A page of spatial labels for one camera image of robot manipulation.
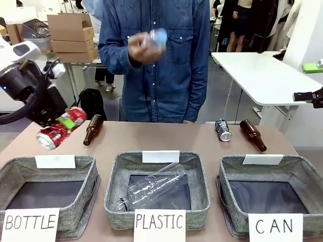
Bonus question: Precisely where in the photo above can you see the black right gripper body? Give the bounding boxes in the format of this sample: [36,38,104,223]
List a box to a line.
[312,86,323,102]

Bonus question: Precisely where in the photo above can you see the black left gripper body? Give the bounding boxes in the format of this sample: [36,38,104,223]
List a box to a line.
[28,85,69,127]

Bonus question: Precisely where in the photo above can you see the crushed red soda can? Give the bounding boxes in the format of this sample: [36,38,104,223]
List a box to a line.
[36,106,88,151]

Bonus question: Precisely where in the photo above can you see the plastic bottle with blue label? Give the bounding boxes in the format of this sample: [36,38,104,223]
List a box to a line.
[146,28,169,52]

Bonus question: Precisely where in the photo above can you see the person's left forearm denim sleeve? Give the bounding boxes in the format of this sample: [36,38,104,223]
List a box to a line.
[185,60,210,122]

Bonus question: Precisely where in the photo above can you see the person's right forearm denim sleeve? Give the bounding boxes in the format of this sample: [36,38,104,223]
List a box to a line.
[97,41,134,76]

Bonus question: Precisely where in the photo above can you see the grey fabric basket bottle sign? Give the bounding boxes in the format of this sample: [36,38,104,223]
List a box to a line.
[0,155,101,240]

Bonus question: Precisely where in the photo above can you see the grey fabric basket plastic sign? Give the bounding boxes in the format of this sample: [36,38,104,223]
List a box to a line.
[103,150,211,231]

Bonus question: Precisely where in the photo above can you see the black drink can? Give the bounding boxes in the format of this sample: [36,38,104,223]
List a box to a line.
[214,118,233,142]

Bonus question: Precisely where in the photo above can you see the grey fabric basket can sign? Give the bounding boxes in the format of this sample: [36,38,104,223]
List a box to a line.
[216,154,323,240]

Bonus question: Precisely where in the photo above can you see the white paper sign CAN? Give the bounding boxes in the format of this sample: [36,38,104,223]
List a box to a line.
[247,213,304,242]

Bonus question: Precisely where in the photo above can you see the person's right hand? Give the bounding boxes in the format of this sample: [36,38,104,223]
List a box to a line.
[127,32,162,69]

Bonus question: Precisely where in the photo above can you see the brown glass bottle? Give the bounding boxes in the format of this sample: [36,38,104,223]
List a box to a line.
[83,114,105,147]
[239,119,267,153]

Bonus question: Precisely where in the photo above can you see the green object on desk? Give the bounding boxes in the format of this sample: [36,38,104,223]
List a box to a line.
[302,59,323,75]

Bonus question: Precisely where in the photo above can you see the black backpack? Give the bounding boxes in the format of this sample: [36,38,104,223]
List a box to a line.
[75,88,108,122]

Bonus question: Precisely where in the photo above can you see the small blank white card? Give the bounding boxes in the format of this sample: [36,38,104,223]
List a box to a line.
[242,154,284,166]
[142,150,180,164]
[34,154,76,169]

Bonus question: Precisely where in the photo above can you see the white desk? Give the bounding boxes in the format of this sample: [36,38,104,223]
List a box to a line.
[210,51,323,148]

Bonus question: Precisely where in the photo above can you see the white table under boxes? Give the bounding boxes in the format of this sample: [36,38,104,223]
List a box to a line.
[40,54,102,102]

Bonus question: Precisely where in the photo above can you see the flat closed cardboard box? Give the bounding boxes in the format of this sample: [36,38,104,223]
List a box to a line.
[54,46,99,64]
[50,37,95,54]

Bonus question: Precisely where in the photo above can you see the bystander legs with sandals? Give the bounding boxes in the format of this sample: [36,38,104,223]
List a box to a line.
[94,67,117,93]

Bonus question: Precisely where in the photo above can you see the small cardboard box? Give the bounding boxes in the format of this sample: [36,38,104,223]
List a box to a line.
[6,23,25,45]

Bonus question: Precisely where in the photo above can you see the open cardboard box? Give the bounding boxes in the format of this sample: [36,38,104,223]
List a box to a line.
[47,12,95,42]

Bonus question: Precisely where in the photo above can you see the bystander in black coat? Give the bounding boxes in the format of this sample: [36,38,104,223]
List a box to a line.
[252,0,286,53]

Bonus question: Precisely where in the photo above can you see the bystander in dark skirt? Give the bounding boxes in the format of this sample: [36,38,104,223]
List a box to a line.
[218,0,256,53]

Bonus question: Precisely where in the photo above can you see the person in denim shirt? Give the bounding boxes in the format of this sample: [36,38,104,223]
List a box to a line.
[97,0,210,124]

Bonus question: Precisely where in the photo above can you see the white paper sign BOTTLE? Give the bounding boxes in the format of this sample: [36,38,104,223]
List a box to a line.
[0,208,61,242]

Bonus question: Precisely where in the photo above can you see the clear plastic bottle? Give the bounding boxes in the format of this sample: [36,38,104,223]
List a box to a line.
[118,162,189,212]

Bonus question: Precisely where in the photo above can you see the white paper sign PLASTIC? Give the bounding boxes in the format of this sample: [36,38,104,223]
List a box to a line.
[133,209,187,242]

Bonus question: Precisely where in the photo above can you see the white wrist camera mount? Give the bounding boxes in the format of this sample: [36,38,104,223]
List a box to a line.
[46,62,67,79]

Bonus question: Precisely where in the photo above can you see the metal wire basket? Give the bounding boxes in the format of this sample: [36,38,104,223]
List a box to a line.
[21,19,52,39]

